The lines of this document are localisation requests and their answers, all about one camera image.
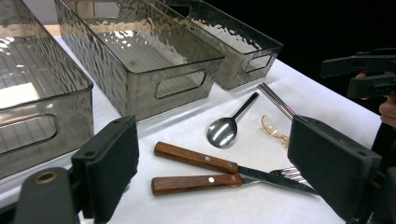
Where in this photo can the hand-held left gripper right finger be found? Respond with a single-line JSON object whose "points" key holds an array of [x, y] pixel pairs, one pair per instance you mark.
{"points": [[333, 168]]}

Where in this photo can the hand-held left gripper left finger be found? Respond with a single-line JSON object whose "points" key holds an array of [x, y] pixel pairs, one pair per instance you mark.
{"points": [[106, 168]]}

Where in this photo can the amber clear plastic spoon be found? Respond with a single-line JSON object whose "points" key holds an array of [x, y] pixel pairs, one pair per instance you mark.
{"points": [[277, 134]]}

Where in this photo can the smoked clear plastic bin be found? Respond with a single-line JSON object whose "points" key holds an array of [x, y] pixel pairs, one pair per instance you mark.
{"points": [[46, 102], [140, 90], [236, 71]]}

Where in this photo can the metal spoon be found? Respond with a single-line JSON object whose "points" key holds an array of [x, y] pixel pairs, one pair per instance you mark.
{"points": [[221, 132]]}

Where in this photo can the black curtain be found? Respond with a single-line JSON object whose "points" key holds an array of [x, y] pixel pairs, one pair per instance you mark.
{"points": [[311, 25]]}

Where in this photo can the white table cover sheet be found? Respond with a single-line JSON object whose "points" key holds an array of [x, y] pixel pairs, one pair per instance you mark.
{"points": [[249, 211]]}

